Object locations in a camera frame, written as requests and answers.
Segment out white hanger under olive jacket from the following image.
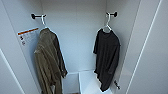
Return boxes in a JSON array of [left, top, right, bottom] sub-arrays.
[[39, 14, 51, 33]]

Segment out black shirt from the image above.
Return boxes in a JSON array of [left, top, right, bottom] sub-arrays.
[[92, 26, 122, 93]]

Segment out orange and white warning sticker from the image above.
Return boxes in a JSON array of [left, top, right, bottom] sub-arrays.
[[17, 27, 41, 47]]

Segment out olive jacket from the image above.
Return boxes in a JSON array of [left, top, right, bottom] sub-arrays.
[[33, 27, 69, 94]]

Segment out black wardrobe hook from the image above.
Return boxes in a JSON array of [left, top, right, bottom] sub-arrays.
[[30, 12, 47, 21], [105, 11, 119, 19]]

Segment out white wardrobe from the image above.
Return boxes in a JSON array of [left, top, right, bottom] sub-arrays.
[[0, 0, 141, 94]]

